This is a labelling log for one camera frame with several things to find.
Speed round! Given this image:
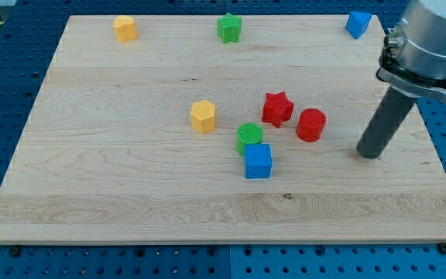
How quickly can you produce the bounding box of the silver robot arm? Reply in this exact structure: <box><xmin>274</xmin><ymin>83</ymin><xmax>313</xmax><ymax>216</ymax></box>
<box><xmin>376</xmin><ymin>0</ymin><xmax>446</xmax><ymax>103</ymax></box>

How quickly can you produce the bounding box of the yellow hexagon block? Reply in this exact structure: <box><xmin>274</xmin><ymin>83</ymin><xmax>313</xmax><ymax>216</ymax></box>
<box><xmin>190</xmin><ymin>100</ymin><xmax>216</xmax><ymax>134</ymax></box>

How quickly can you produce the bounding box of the blue triangle block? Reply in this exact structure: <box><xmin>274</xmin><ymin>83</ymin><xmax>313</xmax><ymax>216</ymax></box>
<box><xmin>345</xmin><ymin>11</ymin><xmax>372</xmax><ymax>40</ymax></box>

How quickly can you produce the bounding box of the green cylinder block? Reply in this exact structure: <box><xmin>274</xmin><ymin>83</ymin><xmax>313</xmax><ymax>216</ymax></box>
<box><xmin>235</xmin><ymin>122</ymin><xmax>264</xmax><ymax>156</ymax></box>

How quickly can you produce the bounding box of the blue cube block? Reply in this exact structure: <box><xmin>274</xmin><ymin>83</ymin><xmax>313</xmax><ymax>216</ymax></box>
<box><xmin>244</xmin><ymin>143</ymin><xmax>273</xmax><ymax>179</ymax></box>

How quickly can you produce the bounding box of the light wooden board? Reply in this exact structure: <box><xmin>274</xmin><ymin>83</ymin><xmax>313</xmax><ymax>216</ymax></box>
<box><xmin>0</xmin><ymin>15</ymin><xmax>446</xmax><ymax>245</ymax></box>

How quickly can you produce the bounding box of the red star block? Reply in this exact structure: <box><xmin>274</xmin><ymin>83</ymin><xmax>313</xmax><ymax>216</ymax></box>
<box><xmin>262</xmin><ymin>91</ymin><xmax>294</xmax><ymax>128</ymax></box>

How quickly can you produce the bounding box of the red cylinder block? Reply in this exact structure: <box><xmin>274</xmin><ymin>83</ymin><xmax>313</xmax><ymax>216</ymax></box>
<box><xmin>296</xmin><ymin>108</ymin><xmax>327</xmax><ymax>142</ymax></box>

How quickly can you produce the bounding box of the green star block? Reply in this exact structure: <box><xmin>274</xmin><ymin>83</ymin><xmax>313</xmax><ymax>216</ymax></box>
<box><xmin>217</xmin><ymin>13</ymin><xmax>242</xmax><ymax>43</ymax></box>

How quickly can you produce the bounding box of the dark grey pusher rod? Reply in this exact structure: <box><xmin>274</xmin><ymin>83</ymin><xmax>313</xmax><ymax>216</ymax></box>
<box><xmin>356</xmin><ymin>87</ymin><xmax>416</xmax><ymax>159</ymax></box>

